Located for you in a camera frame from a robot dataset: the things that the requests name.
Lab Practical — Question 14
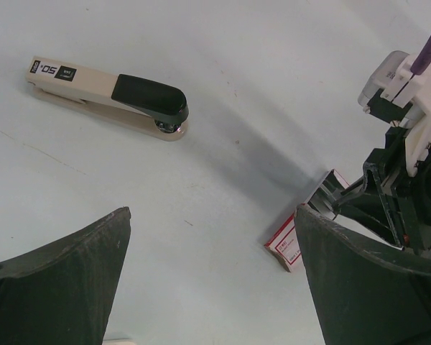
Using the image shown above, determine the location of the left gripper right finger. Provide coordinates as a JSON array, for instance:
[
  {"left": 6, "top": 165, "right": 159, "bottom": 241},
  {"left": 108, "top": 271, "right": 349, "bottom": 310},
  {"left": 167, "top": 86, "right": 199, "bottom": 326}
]
[{"left": 297, "top": 206, "right": 431, "bottom": 344}]

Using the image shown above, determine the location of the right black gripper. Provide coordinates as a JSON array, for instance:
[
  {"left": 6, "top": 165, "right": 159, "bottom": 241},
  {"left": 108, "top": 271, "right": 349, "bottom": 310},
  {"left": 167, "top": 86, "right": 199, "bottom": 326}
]
[{"left": 332, "top": 127, "right": 431, "bottom": 255}]

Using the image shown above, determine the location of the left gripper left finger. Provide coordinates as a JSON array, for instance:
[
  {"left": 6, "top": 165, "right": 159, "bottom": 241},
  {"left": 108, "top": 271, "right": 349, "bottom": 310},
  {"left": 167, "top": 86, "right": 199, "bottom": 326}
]
[{"left": 0, "top": 207, "right": 131, "bottom": 344}]

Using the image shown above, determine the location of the red white staple box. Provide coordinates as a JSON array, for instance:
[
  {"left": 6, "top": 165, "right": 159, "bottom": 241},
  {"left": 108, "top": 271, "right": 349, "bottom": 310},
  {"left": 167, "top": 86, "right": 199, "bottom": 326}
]
[{"left": 264, "top": 169, "right": 349, "bottom": 273}]

